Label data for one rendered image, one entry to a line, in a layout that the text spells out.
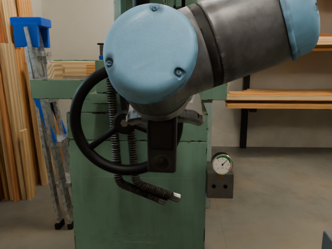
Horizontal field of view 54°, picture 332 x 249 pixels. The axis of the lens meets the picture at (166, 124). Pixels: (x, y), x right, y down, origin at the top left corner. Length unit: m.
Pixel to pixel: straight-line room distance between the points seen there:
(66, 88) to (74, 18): 2.56
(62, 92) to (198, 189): 0.53
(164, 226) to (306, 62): 2.81
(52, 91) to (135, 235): 0.54
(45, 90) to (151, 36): 0.78
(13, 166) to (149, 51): 2.14
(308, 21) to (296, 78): 3.26
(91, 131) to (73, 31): 2.59
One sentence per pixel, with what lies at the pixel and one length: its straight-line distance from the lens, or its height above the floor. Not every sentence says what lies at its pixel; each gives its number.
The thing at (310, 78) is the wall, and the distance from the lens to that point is 3.66.
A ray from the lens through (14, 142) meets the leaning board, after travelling 2.37.
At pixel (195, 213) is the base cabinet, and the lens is 1.10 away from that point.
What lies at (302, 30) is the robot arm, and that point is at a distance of 0.35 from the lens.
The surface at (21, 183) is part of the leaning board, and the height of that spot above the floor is 0.12.
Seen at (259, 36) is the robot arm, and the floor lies 0.99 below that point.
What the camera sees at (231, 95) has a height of 0.61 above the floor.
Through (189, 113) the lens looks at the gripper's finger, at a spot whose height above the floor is 0.88.
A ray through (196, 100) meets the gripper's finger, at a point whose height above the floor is 0.89.
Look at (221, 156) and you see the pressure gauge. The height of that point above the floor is 0.68.
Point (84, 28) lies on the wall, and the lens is 3.54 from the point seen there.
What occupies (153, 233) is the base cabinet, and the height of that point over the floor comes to 0.39.
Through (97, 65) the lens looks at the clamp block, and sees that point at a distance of 0.91.
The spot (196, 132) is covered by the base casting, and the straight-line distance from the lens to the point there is 1.00.
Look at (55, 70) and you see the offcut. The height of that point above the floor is 0.92.
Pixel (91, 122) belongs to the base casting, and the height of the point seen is 0.77.
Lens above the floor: 0.98
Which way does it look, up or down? 12 degrees down
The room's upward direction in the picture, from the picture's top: straight up
